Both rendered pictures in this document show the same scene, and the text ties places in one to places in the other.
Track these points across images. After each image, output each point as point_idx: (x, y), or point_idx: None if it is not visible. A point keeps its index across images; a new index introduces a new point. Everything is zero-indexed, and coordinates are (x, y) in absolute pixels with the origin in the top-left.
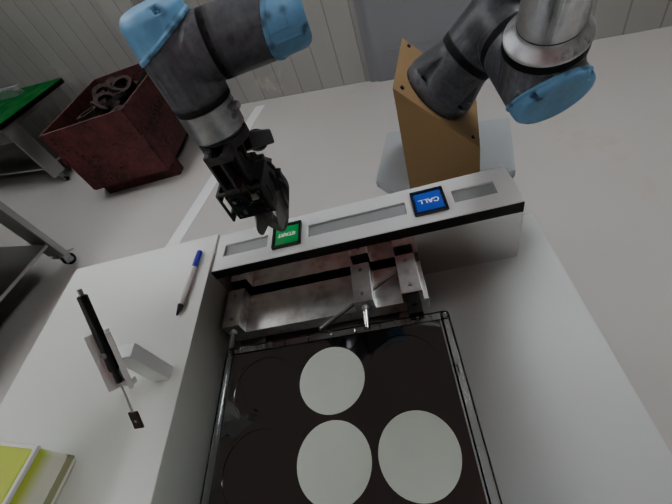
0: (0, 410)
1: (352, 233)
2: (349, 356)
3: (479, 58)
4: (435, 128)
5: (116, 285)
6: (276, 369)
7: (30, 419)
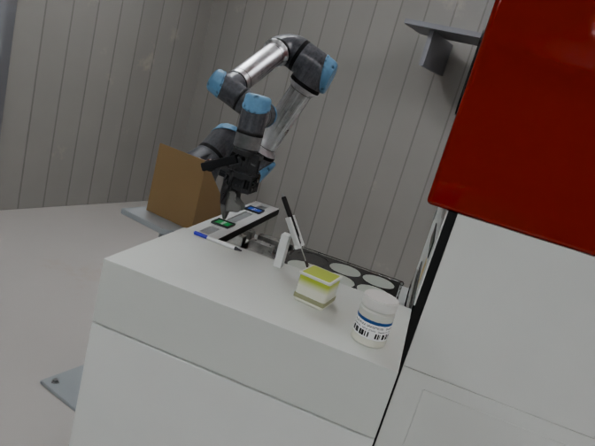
0: (236, 307)
1: (248, 220)
2: (297, 261)
3: (227, 156)
4: (212, 188)
5: (171, 254)
6: None
7: (261, 299)
